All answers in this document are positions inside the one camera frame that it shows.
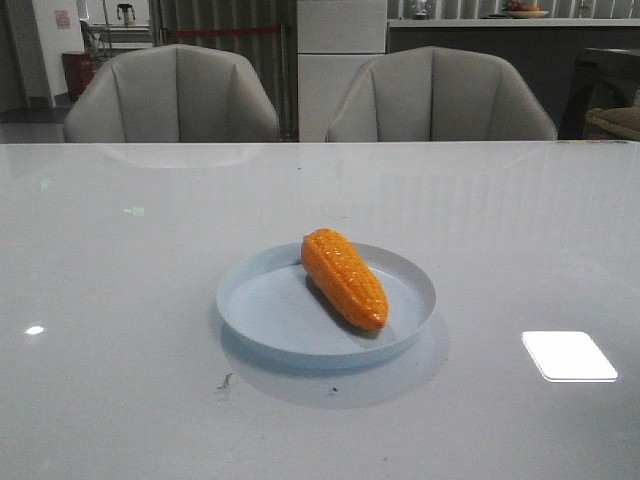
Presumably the beige cushion at right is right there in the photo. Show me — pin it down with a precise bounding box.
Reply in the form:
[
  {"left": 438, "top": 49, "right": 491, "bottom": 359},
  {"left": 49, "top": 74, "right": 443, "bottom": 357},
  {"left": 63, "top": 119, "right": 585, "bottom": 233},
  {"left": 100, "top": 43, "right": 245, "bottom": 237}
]
[{"left": 585, "top": 105, "right": 639, "bottom": 141}]

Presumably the white refrigerator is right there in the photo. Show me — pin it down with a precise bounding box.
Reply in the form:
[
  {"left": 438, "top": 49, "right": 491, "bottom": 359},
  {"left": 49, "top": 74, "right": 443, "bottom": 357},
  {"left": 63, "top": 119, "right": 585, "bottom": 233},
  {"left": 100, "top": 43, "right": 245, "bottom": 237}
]
[{"left": 296, "top": 1, "right": 387, "bottom": 143}]

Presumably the red barrier belt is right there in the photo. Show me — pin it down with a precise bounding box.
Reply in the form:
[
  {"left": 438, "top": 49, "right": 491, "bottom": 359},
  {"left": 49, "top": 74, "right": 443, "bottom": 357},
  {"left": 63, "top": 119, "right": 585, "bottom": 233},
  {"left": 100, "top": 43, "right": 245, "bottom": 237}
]
[{"left": 164, "top": 25, "right": 288, "bottom": 38}]

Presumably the red trash bin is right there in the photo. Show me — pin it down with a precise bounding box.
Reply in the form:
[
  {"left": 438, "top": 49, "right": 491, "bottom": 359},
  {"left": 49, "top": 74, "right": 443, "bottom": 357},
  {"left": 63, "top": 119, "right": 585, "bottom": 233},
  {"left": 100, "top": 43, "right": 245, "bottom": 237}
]
[{"left": 61, "top": 52, "right": 94, "bottom": 101}]

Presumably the dark side table right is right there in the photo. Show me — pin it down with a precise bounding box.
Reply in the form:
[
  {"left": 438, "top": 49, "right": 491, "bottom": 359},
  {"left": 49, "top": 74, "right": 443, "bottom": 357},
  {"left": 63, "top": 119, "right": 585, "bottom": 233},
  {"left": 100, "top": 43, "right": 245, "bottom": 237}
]
[{"left": 559, "top": 48, "right": 639, "bottom": 140}]

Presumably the fruit bowl on counter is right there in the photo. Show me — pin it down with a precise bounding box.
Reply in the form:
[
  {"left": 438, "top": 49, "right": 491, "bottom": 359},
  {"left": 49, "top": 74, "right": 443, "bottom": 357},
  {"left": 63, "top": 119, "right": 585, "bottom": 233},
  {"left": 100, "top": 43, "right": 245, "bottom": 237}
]
[{"left": 501, "top": 0, "right": 549, "bottom": 19}]

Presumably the grey folding partition curtain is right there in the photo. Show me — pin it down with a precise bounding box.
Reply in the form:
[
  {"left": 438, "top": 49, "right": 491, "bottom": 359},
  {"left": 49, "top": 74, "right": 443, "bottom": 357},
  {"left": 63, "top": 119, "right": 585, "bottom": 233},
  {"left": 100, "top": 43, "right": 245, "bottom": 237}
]
[{"left": 149, "top": 0, "right": 298, "bottom": 140}]

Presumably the grey right upholstered chair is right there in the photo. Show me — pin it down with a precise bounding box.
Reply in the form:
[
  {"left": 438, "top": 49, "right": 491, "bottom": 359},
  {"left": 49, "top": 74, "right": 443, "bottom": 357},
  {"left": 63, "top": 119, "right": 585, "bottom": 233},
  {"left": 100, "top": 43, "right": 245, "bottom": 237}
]
[{"left": 325, "top": 46, "right": 557, "bottom": 142}]

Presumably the orange toy corn cob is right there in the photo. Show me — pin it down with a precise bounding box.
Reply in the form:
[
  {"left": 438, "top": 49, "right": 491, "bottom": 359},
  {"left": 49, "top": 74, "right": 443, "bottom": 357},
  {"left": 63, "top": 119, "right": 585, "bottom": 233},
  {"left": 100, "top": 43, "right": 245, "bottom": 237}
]
[{"left": 301, "top": 228, "right": 389, "bottom": 330}]

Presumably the grey upholstered chair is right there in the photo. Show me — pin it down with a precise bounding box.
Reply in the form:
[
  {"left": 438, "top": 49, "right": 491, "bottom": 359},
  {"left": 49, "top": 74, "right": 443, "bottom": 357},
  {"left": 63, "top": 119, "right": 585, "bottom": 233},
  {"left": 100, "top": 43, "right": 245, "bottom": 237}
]
[
  {"left": 325, "top": 46, "right": 557, "bottom": 142},
  {"left": 63, "top": 44, "right": 280, "bottom": 143}
]

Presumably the dark grey kitchen counter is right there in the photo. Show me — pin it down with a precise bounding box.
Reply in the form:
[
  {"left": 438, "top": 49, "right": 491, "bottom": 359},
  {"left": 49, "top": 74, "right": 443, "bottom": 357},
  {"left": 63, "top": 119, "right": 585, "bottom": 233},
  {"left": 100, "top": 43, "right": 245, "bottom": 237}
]
[{"left": 386, "top": 18, "right": 639, "bottom": 138}]

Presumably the metal trolley in background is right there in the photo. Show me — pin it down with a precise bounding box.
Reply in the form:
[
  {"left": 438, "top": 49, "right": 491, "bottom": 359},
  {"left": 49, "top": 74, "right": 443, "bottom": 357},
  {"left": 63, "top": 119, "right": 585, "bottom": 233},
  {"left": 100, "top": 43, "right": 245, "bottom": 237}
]
[{"left": 76, "top": 0, "right": 153, "bottom": 60}]

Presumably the light blue round plate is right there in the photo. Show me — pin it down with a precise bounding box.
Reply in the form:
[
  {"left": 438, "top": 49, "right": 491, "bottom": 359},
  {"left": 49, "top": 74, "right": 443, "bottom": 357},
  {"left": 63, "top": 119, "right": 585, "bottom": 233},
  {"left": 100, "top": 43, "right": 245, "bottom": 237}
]
[{"left": 216, "top": 243, "right": 436, "bottom": 370}]

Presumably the grey left upholstered chair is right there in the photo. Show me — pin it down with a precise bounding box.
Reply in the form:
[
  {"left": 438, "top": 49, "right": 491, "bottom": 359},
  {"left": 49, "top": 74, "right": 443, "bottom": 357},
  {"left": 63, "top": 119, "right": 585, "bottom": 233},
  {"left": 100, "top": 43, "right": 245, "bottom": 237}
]
[{"left": 63, "top": 44, "right": 280, "bottom": 143}]

